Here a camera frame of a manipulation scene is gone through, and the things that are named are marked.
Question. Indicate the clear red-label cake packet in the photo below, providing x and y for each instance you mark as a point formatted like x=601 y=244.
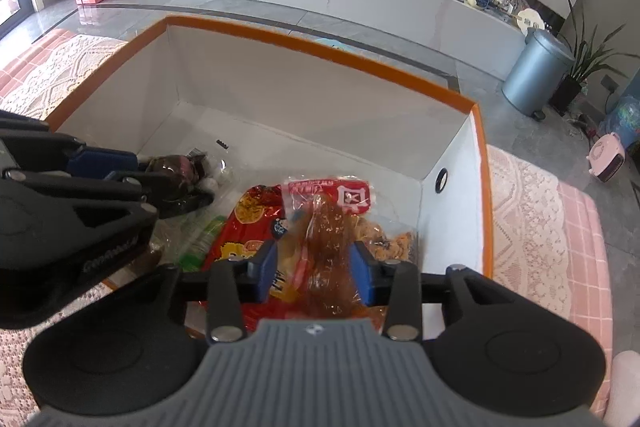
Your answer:
x=325 y=227

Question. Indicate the wall socket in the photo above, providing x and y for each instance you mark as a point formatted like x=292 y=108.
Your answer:
x=611 y=83

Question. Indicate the pink checked cloth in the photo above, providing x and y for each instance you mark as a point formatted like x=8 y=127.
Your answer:
x=585 y=232

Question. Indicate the large water bottle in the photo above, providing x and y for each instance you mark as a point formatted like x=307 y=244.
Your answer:
x=625 y=112

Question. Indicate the pink heater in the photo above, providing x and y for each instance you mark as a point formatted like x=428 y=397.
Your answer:
x=607 y=157

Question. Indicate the orange cardboard box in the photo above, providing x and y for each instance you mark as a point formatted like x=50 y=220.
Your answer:
x=300 y=107

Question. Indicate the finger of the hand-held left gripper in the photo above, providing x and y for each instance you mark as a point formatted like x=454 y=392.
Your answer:
x=100 y=161
x=120 y=192

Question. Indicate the green snack packet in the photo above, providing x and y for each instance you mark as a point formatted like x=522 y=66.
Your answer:
x=202 y=242

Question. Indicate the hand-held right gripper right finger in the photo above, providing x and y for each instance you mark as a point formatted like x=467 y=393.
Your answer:
x=362 y=277

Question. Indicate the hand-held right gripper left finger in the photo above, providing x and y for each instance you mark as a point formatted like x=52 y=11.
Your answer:
x=267 y=274

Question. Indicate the clear seeded snack packet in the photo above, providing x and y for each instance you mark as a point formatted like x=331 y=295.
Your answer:
x=390 y=244

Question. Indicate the large red snack packet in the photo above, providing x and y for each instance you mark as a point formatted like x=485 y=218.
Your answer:
x=245 y=222

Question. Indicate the brown snack packet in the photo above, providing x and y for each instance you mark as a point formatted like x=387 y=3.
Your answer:
x=142 y=259

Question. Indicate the long-leaf potted plant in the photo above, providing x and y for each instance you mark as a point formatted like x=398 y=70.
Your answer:
x=582 y=57

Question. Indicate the dark chocolate cake packet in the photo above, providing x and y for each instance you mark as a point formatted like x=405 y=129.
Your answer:
x=175 y=172

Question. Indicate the white round disc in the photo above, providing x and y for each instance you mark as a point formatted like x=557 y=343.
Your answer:
x=530 y=19

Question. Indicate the grey trash can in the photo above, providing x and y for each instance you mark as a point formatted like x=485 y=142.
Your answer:
x=537 y=72

